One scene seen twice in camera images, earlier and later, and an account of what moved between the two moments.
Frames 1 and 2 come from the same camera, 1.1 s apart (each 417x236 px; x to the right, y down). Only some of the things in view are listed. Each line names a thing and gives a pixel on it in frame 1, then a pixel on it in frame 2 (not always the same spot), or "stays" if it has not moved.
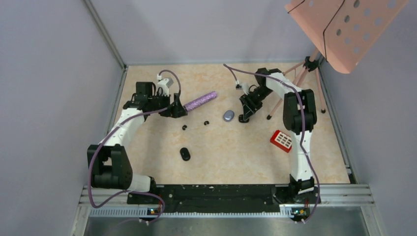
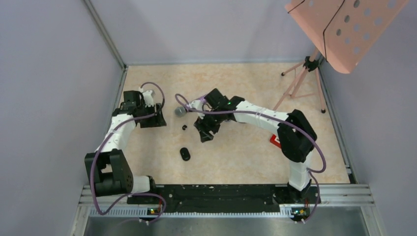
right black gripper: (247, 102) to (204, 128)
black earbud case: (185, 154) stays
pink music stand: (342, 31) stays
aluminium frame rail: (338, 200) stays
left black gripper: (177, 110) to (158, 120)
